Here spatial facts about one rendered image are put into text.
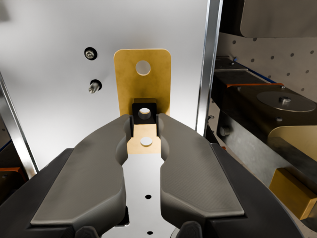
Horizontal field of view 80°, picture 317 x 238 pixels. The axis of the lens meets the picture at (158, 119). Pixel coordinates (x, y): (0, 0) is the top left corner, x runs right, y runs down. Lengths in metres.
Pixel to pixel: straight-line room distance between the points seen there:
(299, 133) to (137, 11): 0.18
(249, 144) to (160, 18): 0.14
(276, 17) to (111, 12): 0.16
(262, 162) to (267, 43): 0.41
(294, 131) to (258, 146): 0.04
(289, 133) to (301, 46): 0.43
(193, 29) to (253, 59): 0.38
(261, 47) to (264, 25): 0.33
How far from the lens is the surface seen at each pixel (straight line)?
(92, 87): 0.19
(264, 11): 0.23
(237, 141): 0.22
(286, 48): 0.60
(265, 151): 0.19
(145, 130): 0.15
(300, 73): 0.64
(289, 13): 0.25
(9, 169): 0.38
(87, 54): 0.19
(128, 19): 0.19
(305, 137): 0.22
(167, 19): 0.19
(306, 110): 0.25
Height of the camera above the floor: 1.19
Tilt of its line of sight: 62 degrees down
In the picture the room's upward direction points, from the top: 174 degrees clockwise
